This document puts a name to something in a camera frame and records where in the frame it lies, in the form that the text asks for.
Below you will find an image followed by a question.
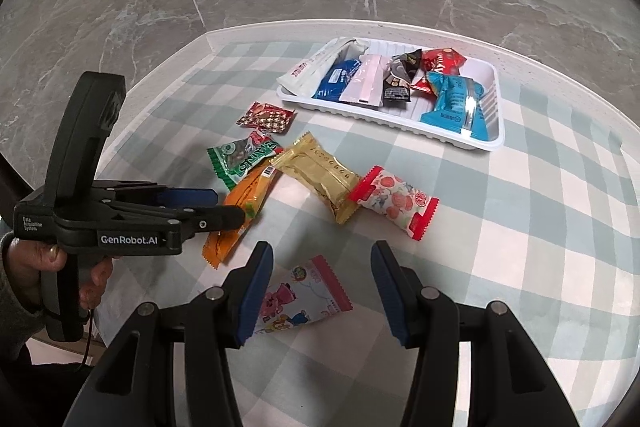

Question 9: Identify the large white snack packet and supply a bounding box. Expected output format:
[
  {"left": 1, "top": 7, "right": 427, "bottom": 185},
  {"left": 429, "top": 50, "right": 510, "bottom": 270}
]
[{"left": 277, "top": 38, "right": 371, "bottom": 96}]

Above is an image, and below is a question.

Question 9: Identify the light blue snack packet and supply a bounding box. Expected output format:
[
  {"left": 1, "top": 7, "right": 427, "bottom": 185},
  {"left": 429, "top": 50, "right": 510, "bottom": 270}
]
[{"left": 419, "top": 73, "right": 490, "bottom": 142}]

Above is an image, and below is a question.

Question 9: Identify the pink cartoon snack packet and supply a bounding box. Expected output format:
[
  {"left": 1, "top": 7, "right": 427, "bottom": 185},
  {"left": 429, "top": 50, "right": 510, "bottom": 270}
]
[{"left": 250, "top": 255, "right": 353, "bottom": 337}]

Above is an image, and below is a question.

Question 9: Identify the long pale pink packet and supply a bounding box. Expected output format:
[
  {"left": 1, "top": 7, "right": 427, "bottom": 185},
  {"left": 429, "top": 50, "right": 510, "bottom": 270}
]
[{"left": 341, "top": 54, "right": 393, "bottom": 106}]

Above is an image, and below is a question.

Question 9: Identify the plain red snack packet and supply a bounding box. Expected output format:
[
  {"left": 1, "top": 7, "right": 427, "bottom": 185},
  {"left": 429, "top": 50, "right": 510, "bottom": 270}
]
[{"left": 410, "top": 48, "right": 466, "bottom": 94}]

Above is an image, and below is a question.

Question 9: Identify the gold foil packet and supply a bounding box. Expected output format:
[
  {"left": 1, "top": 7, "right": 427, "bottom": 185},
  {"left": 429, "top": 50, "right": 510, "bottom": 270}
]
[{"left": 270, "top": 132, "right": 362, "bottom": 225}]

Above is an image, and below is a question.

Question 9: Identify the red white peach packet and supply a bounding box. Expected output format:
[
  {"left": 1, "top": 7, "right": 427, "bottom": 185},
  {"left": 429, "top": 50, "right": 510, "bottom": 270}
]
[{"left": 347, "top": 165, "right": 441, "bottom": 240}]

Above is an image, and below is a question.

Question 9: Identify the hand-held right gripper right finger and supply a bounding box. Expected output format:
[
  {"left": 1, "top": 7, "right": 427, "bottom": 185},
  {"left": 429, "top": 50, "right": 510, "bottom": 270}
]
[{"left": 370, "top": 241, "right": 576, "bottom": 427}]

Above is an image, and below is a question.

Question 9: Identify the black snack packet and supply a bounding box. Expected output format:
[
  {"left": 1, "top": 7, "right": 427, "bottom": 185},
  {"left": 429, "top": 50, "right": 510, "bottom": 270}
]
[{"left": 382, "top": 48, "right": 423, "bottom": 105}]

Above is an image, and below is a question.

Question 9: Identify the orange snack packet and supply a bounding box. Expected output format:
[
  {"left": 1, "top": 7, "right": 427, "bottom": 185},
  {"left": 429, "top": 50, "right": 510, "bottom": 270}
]
[{"left": 201, "top": 166, "right": 281, "bottom": 269}]

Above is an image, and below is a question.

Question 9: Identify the dark blue snack packet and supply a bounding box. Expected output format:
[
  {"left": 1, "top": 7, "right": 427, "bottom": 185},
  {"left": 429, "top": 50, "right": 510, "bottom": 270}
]
[{"left": 310, "top": 57, "right": 368, "bottom": 100}]

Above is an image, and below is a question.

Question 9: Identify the person's left hand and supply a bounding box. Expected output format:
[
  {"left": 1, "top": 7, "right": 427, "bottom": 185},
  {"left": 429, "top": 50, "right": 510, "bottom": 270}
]
[{"left": 7, "top": 238, "right": 115, "bottom": 310}]

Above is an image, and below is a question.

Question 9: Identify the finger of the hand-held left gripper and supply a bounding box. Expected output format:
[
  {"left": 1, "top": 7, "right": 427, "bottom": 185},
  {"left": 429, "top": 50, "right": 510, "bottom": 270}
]
[
  {"left": 167, "top": 205, "right": 247, "bottom": 241},
  {"left": 150, "top": 184, "right": 219, "bottom": 208}
]

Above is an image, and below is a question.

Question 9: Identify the white plastic tray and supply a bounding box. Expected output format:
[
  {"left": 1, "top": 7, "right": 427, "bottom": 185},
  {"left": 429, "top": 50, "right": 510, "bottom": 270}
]
[{"left": 276, "top": 37, "right": 506, "bottom": 152}]

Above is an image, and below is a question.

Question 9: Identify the small red patterned packet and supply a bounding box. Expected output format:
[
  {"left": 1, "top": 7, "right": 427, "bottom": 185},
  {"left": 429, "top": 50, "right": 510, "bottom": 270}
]
[{"left": 236, "top": 101, "right": 297, "bottom": 135}]

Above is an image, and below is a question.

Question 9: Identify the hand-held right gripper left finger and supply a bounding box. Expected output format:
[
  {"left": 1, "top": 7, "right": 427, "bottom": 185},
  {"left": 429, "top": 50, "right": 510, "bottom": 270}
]
[{"left": 62, "top": 241, "right": 275, "bottom": 427}]

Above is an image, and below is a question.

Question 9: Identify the green candy packet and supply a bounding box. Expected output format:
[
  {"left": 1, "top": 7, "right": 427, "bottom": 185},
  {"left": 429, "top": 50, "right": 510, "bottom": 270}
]
[{"left": 207, "top": 130, "right": 283, "bottom": 194}]

